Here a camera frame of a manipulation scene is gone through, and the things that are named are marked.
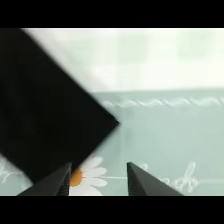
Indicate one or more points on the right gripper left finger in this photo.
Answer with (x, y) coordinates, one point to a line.
(53, 185)

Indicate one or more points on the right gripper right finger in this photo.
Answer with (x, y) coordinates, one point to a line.
(146, 185)

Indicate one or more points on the black T-shirt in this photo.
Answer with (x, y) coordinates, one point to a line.
(43, 100)

